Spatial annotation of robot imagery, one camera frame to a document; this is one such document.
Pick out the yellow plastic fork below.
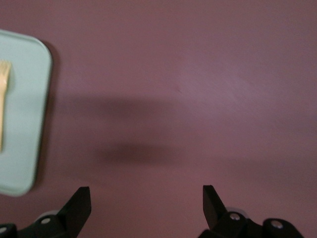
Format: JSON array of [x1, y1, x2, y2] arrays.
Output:
[[0, 60, 13, 153]]

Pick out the light green rectangular tray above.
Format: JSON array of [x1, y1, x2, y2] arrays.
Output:
[[0, 29, 53, 197]]

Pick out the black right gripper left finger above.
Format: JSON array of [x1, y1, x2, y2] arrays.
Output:
[[0, 186, 92, 238]]

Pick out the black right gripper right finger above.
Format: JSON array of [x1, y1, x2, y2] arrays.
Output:
[[199, 184, 305, 238]]

